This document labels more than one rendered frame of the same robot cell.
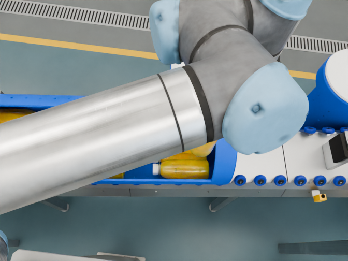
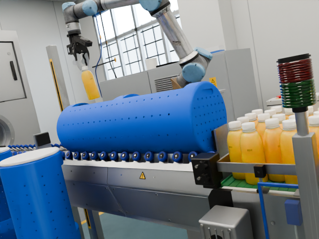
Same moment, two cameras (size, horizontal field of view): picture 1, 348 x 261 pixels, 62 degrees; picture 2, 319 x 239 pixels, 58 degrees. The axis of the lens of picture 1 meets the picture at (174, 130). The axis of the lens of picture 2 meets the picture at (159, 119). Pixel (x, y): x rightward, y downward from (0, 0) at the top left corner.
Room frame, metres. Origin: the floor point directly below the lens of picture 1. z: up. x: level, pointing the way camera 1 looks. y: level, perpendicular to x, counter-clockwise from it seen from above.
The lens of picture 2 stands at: (1.15, 1.38, 1.25)
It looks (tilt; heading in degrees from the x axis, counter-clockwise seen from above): 7 degrees down; 228
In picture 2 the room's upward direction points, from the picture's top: 11 degrees counter-clockwise
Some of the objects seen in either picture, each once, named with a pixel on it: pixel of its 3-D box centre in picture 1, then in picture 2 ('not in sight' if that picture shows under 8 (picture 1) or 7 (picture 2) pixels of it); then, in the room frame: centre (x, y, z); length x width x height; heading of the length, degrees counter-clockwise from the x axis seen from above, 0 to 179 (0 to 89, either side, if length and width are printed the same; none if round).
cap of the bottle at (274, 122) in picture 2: not in sight; (271, 122); (0.32, 0.97, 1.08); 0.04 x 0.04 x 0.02
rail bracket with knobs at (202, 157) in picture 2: not in sight; (208, 170); (0.43, 0.78, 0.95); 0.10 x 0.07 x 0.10; 8
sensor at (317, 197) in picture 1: (318, 190); not in sight; (0.29, -0.58, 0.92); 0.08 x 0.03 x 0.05; 8
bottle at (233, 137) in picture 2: not in sight; (239, 151); (0.34, 0.85, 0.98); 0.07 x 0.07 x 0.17
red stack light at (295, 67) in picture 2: not in sight; (295, 70); (0.55, 1.14, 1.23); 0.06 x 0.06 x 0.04
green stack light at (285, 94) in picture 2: not in sight; (297, 93); (0.55, 1.14, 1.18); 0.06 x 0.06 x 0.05
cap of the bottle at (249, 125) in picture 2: not in sight; (248, 125); (0.36, 0.91, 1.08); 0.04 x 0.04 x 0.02
